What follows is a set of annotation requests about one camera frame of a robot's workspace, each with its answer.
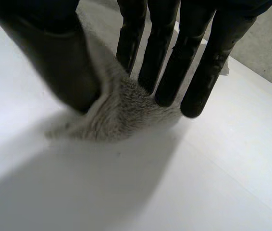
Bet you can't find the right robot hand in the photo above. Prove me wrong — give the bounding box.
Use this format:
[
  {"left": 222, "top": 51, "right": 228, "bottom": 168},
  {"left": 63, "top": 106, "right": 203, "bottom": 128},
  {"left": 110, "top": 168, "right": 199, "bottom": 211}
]
[{"left": 0, "top": 0, "right": 272, "bottom": 119}]

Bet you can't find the grey towel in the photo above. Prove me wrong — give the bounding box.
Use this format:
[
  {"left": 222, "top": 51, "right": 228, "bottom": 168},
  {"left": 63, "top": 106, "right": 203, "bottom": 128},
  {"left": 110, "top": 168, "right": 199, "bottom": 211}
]
[{"left": 45, "top": 4, "right": 183, "bottom": 143}]

